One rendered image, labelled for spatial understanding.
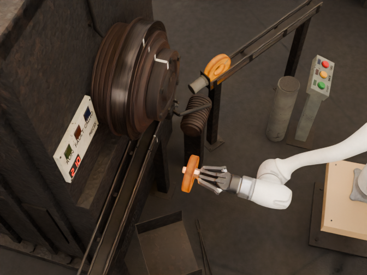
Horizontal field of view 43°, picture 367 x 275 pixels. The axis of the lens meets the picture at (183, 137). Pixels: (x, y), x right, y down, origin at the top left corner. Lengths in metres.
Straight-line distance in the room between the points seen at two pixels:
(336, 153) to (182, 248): 0.76
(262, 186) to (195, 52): 1.76
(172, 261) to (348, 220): 0.89
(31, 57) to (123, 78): 0.42
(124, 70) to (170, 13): 2.12
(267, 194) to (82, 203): 0.72
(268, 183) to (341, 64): 1.79
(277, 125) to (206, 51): 0.89
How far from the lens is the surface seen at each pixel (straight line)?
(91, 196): 1.87
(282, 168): 1.97
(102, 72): 1.67
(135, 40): 1.67
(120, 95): 1.63
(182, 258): 2.03
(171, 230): 2.06
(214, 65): 2.33
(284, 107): 2.70
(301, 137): 3.01
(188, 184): 1.86
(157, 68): 1.69
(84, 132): 1.69
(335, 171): 2.49
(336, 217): 2.39
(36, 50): 1.32
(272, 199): 1.86
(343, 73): 3.46
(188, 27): 3.60
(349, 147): 1.79
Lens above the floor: 2.53
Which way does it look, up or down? 58 degrees down
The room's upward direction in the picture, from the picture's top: 2 degrees counter-clockwise
